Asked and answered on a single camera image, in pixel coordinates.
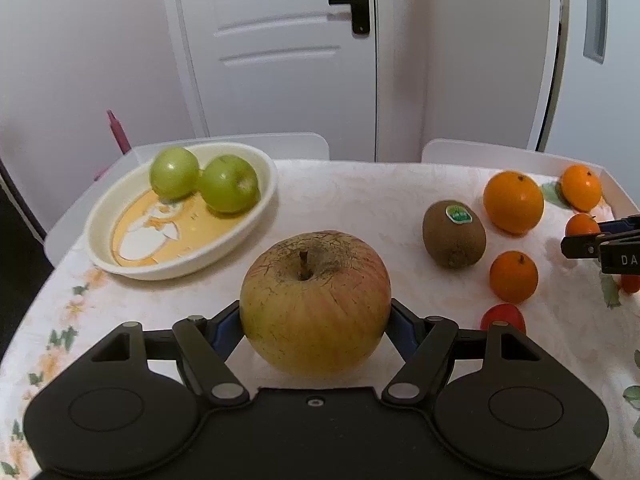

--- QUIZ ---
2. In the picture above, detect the floral white tablecloth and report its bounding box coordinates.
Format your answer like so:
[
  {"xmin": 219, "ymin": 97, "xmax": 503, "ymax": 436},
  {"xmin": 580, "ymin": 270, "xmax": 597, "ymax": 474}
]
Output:
[{"xmin": 0, "ymin": 159, "xmax": 640, "ymax": 480}]

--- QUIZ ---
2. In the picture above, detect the grey cabinet handle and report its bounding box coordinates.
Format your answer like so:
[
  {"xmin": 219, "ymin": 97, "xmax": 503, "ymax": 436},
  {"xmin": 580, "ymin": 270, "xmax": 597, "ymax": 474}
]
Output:
[{"xmin": 582, "ymin": 0, "xmax": 609, "ymax": 63}]

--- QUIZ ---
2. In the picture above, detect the white cabinet door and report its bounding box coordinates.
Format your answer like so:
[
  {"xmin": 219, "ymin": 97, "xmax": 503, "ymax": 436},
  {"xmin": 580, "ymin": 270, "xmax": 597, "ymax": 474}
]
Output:
[{"xmin": 537, "ymin": 0, "xmax": 640, "ymax": 171}]

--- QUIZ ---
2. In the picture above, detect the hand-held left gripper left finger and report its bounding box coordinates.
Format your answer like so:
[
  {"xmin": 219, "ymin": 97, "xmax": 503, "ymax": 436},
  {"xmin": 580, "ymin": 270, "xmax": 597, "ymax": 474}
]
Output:
[{"xmin": 90, "ymin": 300, "xmax": 251, "ymax": 408}]

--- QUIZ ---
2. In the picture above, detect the brown kiwi with green sticker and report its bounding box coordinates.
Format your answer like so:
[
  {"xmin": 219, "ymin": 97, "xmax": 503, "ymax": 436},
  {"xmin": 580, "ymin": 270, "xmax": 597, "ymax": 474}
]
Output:
[{"xmin": 422, "ymin": 200, "xmax": 487, "ymax": 268}]

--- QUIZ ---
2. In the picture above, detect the large orange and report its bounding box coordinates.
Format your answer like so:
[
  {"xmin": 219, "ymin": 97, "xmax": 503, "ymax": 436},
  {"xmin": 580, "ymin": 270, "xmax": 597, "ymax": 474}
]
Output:
[
  {"xmin": 483, "ymin": 170, "xmax": 545, "ymax": 235},
  {"xmin": 560, "ymin": 164, "xmax": 603, "ymax": 212}
]

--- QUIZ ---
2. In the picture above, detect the white plastic chair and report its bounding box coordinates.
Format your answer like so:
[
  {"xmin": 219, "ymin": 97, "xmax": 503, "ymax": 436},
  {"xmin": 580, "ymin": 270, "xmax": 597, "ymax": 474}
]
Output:
[
  {"xmin": 44, "ymin": 132, "xmax": 331, "ymax": 271},
  {"xmin": 421, "ymin": 138, "xmax": 640, "ymax": 226}
]

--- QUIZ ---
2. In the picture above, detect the black door handle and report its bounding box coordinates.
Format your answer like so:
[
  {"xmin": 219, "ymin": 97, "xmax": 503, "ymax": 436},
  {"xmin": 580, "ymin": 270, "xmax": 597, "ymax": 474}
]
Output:
[{"xmin": 328, "ymin": 0, "xmax": 372, "ymax": 36}]

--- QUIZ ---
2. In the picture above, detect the white oval dish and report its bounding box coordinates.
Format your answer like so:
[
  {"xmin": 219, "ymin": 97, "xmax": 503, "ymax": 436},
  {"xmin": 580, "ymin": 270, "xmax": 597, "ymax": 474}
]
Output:
[{"xmin": 84, "ymin": 142, "xmax": 279, "ymax": 281}]

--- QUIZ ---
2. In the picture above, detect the green apple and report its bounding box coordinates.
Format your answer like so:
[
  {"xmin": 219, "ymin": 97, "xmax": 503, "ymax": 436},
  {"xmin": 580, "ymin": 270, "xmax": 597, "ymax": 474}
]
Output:
[
  {"xmin": 199, "ymin": 155, "xmax": 259, "ymax": 214},
  {"xmin": 149, "ymin": 146, "xmax": 201, "ymax": 201}
]

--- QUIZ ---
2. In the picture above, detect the large yellow-red apple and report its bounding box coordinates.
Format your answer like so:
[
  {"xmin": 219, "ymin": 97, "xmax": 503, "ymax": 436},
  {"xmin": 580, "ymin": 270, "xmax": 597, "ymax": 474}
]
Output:
[{"xmin": 240, "ymin": 230, "xmax": 392, "ymax": 377}]

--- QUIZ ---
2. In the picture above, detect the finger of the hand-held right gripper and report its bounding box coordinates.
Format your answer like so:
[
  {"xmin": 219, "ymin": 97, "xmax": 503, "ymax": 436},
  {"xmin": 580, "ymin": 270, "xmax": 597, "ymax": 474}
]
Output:
[
  {"xmin": 595, "ymin": 215, "xmax": 640, "ymax": 235},
  {"xmin": 560, "ymin": 232, "xmax": 640, "ymax": 261}
]

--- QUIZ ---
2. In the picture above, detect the white panel door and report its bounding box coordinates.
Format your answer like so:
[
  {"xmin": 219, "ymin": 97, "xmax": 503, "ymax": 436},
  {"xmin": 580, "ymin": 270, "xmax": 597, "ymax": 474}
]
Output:
[{"xmin": 172, "ymin": 0, "xmax": 378, "ymax": 162}]

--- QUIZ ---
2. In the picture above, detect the red tomato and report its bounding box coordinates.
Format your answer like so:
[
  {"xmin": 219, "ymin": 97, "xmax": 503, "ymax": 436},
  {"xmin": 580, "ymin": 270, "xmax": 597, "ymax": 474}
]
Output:
[{"xmin": 480, "ymin": 303, "xmax": 527, "ymax": 333}]

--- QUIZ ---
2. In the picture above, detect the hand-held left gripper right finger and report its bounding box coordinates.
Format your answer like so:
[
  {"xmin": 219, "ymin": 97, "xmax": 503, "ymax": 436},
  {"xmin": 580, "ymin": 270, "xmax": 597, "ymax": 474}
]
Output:
[{"xmin": 382, "ymin": 298, "xmax": 543, "ymax": 408}]

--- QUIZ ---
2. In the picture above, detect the pink handled tool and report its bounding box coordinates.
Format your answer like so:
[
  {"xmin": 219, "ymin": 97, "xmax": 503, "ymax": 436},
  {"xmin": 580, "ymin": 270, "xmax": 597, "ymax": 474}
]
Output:
[{"xmin": 92, "ymin": 109, "xmax": 132, "ymax": 181}]

